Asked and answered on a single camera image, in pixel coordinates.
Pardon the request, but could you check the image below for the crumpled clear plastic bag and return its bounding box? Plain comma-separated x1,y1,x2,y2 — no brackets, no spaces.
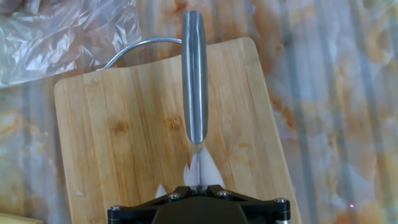
0,0,142,88

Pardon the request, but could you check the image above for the wooden peg rack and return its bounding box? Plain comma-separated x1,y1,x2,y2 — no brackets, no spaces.
0,212,44,224

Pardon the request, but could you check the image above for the large white onion piece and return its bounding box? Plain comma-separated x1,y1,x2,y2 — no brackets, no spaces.
183,147,225,190

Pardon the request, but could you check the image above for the marble pattern plastic sheet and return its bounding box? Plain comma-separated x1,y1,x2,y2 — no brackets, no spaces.
0,0,398,224

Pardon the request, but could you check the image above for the bamboo cutting board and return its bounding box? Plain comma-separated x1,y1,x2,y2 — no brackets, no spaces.
53,37,302,224

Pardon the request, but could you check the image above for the steel kitchen knife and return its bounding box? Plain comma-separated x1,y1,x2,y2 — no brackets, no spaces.
181,11,209,187

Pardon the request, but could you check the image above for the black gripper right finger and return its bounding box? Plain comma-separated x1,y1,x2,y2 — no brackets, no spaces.
198,184,291,224

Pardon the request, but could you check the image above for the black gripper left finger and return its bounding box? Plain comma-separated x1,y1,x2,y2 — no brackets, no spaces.
108,185,198,224

